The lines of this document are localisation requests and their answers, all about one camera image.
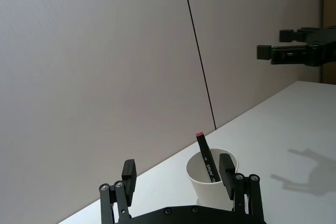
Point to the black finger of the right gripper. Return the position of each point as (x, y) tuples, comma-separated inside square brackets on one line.
[(286, 54), (291, 35)]

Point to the brown wooden panel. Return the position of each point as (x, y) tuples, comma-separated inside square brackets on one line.
[(329, 1)]

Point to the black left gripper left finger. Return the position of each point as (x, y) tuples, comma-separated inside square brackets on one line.
[(129, 182)]

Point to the white paper cup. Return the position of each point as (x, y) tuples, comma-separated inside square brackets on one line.
[(207, 192)]

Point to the black marker with red end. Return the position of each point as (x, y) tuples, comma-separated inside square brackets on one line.
[(207, 158)]

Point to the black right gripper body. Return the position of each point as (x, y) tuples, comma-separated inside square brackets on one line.
[(321, 48)]

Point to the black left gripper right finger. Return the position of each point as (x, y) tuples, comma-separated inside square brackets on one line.
[(229, 179)]

